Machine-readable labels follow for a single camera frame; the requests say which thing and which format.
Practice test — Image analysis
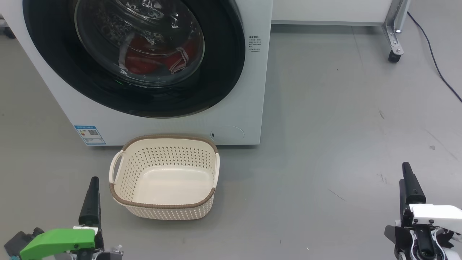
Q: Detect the black round glass washer door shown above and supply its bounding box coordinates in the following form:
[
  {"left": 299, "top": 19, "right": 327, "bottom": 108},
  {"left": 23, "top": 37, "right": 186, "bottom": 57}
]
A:
[{"left": 22, "top": 0, "right": 247, "bottom": 119}]

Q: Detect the white partition panel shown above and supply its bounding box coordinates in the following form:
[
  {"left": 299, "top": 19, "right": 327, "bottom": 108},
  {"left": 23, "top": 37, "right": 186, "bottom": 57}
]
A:
[{"left": 271, "top": 0, "right": 395, "bottom": 26}]

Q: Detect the black floor cable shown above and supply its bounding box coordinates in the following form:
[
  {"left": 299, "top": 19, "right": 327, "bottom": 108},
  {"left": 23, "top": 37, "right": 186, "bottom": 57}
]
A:
[{"left": 407, "top": 11, "right": 462, "bottom": 103}]

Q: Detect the white front-load washing machine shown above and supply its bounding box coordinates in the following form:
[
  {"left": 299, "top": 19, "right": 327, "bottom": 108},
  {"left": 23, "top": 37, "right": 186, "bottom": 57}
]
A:
[{"left": 0, "top": 0, "right": 274, "bottom": 146}]

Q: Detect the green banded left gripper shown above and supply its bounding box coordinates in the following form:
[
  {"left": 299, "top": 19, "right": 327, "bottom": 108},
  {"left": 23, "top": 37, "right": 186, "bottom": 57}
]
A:
[{"left": 20, "top": 176, "right": 124, "bottom": 260}]

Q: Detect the red garment with white stripes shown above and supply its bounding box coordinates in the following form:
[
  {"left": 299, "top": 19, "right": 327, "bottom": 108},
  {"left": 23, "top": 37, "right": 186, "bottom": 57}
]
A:
[{"left": 162, "top": 36, "right": 200, "bottom": 74}]

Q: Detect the round white filter cover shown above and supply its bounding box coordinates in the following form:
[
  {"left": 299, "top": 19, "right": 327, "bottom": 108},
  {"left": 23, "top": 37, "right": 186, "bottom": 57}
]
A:
[{"left": 211, "top": 126, "right": 245, "bottom": 144}]

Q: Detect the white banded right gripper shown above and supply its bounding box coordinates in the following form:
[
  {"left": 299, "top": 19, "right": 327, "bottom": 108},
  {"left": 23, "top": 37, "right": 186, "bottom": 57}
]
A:
[{"left": 384, "top": 162, "right": 462, "bottom": 260}]

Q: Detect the cream perforated laundry basket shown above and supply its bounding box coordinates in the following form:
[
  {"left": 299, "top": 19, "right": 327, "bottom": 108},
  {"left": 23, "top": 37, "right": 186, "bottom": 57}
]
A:
[{"left": 109, "top": 134, "right": 221, "bottom": 221}]

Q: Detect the blue energy label sticker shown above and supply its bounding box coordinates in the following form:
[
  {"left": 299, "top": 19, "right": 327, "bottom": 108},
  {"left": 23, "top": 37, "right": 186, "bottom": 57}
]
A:
[{"left": 74, "top": 125, "right": 107, "bottom": 146}]

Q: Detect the plain red garment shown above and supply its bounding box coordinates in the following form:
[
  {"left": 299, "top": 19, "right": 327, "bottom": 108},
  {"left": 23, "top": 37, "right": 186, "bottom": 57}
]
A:
[{"left": 125, "top": 35, "right": 165, "bottom": 74}]

